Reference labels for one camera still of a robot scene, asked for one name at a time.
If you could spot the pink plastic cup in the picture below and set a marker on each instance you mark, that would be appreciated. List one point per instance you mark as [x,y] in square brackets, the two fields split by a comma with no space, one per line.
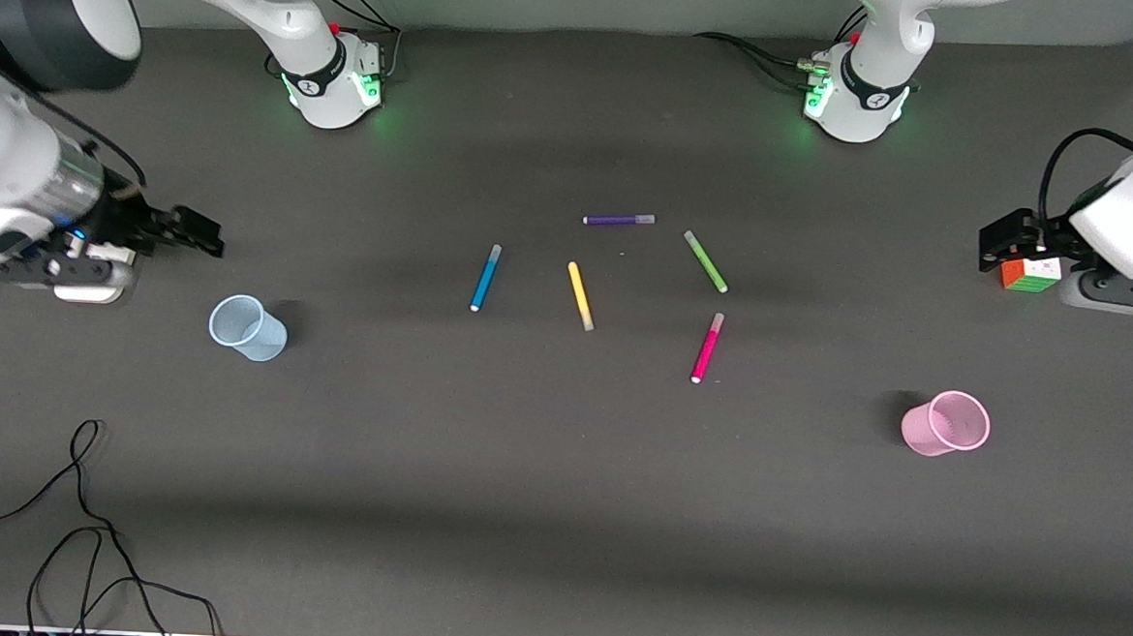
[946,423]

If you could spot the blue marker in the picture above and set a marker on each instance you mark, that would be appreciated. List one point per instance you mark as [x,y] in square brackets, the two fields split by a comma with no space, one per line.
[484,278]

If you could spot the green marker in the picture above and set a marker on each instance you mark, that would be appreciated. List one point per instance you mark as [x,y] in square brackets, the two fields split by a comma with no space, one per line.
[705,261]

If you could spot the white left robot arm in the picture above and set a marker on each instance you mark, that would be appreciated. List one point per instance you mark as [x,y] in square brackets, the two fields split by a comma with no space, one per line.
[870,82]

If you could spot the light blue plastic cup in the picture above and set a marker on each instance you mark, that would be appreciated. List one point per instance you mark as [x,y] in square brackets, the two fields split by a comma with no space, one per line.
[248,328]

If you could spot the yellow marker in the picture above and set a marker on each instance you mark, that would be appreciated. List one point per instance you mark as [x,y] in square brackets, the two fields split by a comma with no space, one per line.
[580,296]

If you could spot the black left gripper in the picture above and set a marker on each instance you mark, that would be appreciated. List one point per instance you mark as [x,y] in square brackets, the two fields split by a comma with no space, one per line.
[1054,239]

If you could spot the colourful puzzle cube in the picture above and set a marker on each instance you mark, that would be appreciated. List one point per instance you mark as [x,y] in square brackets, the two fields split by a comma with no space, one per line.
[1029,274]

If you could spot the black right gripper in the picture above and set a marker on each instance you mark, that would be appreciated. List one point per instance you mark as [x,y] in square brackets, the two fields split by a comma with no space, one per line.
[128,220]

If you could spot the purple marker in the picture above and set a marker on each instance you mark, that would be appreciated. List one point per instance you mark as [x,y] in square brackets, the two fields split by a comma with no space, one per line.
[620,220]

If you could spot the pink marker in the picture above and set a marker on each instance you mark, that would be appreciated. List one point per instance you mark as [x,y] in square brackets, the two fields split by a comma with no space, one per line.
[706,348]

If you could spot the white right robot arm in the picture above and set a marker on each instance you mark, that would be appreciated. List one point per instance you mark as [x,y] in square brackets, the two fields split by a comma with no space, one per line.
[50,0]

